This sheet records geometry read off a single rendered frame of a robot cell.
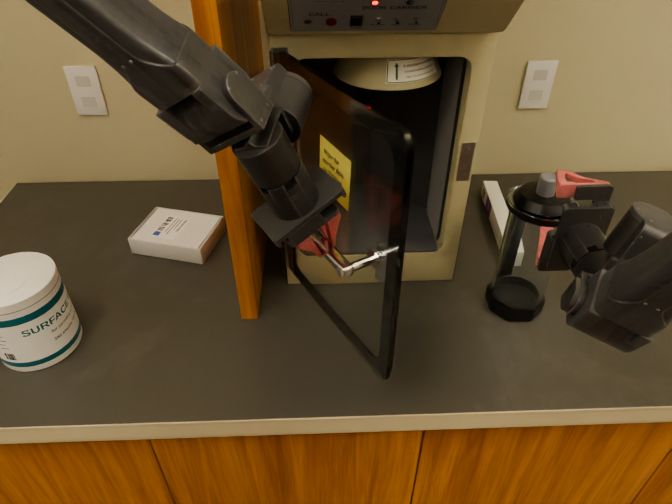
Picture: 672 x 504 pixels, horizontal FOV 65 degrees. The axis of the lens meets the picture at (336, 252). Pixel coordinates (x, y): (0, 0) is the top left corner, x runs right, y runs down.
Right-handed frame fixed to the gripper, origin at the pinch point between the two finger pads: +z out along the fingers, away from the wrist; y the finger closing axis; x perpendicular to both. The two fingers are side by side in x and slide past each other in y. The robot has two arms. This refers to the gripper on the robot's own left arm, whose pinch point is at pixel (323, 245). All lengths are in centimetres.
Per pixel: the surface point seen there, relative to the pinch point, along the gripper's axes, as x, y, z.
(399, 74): -14.6, -25.7, -3.2
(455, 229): -6.1, -23.0, 25.6
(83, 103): -82, 17, 2
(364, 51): -15.7, -22.0, -9.3
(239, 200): -16.8, 4.6, -0.7
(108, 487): -13, 54, 30
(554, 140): -26, -68, 52
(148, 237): -45, 23, 15
